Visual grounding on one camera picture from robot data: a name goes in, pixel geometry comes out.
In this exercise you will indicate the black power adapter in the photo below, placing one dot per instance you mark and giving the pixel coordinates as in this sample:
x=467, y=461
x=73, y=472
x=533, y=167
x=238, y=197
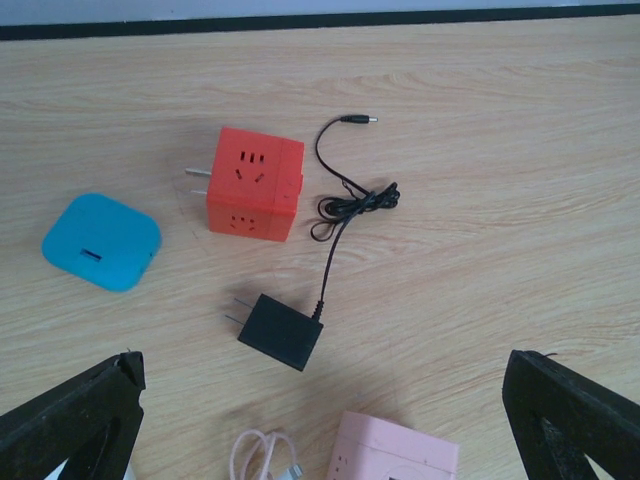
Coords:
x=280, y=331

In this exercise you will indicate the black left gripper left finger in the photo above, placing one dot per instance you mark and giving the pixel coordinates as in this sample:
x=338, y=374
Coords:
x=84, y=428

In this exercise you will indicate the blue plug adapter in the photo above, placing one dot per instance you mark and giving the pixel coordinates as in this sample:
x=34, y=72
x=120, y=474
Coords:
x=103, y=242

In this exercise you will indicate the red cube socket adapter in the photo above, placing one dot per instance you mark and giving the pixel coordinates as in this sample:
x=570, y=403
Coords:
x=254, y=184

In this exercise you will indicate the pink cube socket adapter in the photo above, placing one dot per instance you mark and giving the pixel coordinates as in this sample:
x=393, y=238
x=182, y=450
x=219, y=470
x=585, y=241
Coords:
x=371, y=448

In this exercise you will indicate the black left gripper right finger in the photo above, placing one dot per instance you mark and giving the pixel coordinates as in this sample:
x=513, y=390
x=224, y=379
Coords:
x=562, y=421

